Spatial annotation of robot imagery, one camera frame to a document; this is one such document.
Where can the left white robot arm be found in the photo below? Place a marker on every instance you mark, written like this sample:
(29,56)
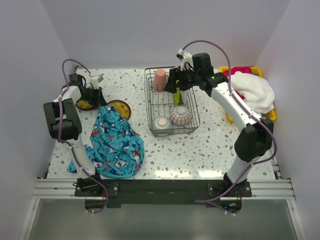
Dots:
(64,124)

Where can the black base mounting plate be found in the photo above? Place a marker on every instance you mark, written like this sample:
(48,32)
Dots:
(118,192)

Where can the white towel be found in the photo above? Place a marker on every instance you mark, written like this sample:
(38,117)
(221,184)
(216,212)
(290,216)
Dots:
(257,92)

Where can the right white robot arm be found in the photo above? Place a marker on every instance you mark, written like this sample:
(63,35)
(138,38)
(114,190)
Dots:
(255,133)

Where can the pale green bowl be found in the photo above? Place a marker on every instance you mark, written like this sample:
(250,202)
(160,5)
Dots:
(161,123)

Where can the wire dish rack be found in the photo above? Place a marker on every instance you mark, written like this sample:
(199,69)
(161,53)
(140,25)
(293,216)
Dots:
(160,103)

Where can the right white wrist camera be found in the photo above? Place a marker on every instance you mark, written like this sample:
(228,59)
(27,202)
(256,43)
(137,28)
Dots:
(186,60)

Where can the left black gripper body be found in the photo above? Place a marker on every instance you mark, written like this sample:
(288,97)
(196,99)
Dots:
(92,95)

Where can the blue patterned bowl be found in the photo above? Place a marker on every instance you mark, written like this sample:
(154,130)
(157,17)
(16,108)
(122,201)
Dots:
(180,115)

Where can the blue shark print cloth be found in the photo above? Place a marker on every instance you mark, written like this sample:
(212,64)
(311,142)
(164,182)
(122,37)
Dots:
(116,150)

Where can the lime green small plate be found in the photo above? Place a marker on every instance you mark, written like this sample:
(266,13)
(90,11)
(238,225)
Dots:
(176,94)

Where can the aluminium front rail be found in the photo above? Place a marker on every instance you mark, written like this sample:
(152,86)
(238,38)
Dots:
(276,189)

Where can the pink cup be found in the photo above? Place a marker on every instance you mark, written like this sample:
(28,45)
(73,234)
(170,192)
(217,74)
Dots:
(160,80)

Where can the pink red cloth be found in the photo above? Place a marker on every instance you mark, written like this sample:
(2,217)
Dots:
(242,69)

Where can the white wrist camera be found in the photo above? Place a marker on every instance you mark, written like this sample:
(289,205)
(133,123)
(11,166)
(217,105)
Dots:
(186,60)
(95,80)

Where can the yellow brown plate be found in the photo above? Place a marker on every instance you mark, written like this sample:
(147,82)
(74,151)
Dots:
(122,108)
(85,105)

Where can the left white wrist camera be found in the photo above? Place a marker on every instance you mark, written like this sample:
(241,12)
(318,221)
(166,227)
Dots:
(95,80)

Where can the yellow plastic bin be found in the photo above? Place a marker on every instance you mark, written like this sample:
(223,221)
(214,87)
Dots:
(257,71)

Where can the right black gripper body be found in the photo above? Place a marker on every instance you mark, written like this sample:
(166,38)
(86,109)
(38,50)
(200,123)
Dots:
(187,79)

